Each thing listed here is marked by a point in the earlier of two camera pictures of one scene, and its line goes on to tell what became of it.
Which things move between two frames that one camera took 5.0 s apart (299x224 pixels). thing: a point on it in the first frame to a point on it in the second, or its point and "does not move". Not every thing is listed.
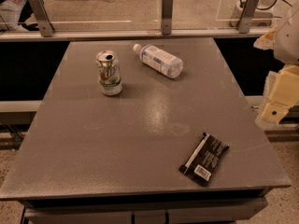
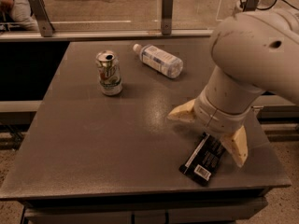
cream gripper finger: [281, 93] to [237, 146]
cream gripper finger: [265, 41] to [184, 112]
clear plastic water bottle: [160, 60] does not move
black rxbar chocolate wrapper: [200, 162] does not move
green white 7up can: [109, 73] does not move
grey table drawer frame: [214, 208] does not move
